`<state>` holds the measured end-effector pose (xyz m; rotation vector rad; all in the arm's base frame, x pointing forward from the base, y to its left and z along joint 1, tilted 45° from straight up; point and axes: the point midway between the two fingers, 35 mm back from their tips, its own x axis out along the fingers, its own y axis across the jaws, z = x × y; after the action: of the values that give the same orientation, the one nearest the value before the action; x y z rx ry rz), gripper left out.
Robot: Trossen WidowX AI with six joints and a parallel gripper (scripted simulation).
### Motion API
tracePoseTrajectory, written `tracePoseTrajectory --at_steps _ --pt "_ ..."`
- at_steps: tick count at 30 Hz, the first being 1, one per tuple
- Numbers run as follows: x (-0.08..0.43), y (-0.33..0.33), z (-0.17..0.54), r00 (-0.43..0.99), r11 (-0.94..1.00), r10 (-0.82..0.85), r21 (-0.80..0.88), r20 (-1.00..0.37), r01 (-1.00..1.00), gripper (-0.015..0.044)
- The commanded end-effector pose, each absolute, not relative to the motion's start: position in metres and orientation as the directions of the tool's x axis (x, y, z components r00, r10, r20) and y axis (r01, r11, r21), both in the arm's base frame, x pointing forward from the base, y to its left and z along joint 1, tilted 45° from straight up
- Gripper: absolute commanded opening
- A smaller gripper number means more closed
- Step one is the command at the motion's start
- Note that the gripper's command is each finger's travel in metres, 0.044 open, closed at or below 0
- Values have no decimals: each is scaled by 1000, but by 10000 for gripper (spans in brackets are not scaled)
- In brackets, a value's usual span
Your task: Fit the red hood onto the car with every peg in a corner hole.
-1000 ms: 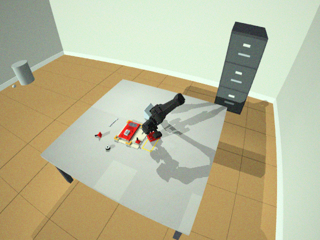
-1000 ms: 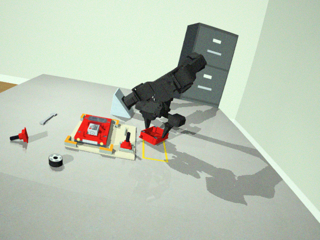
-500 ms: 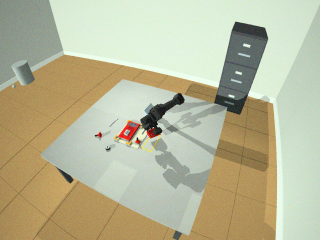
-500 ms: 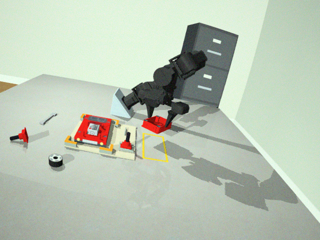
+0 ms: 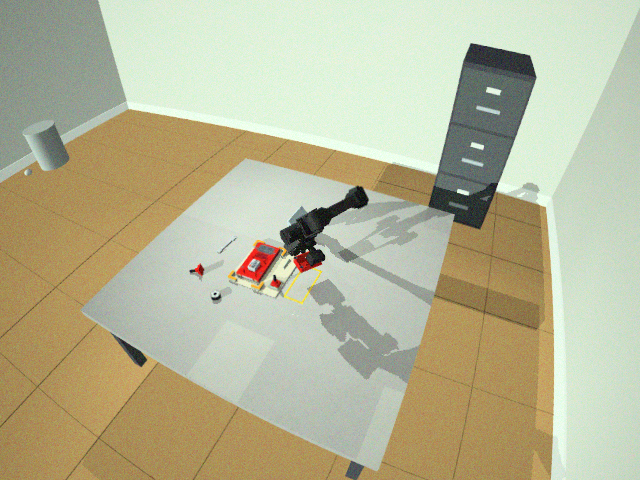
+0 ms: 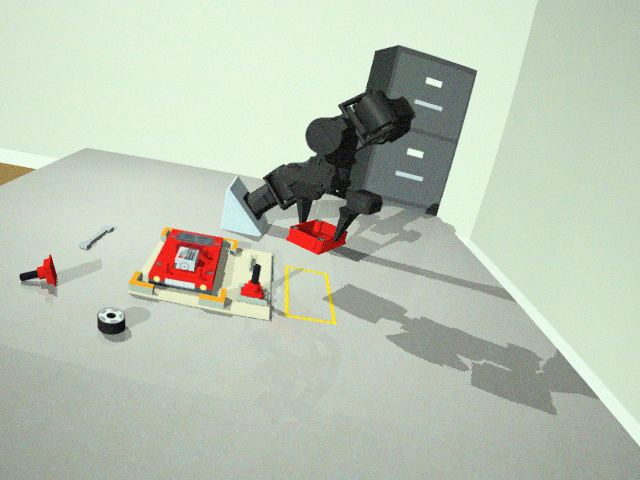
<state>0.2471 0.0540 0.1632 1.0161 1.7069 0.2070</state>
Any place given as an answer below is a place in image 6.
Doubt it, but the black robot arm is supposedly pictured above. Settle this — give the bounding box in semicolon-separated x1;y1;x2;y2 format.
242;89;415;220

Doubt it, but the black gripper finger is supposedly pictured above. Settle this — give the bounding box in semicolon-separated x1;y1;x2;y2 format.
287;186;313;224
333;206;361;242

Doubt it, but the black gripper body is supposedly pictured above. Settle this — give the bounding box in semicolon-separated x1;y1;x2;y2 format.
278;152;383;215

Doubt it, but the black toy tyre with white hub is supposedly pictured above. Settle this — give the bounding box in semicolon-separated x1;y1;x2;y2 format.
97;307;126;335

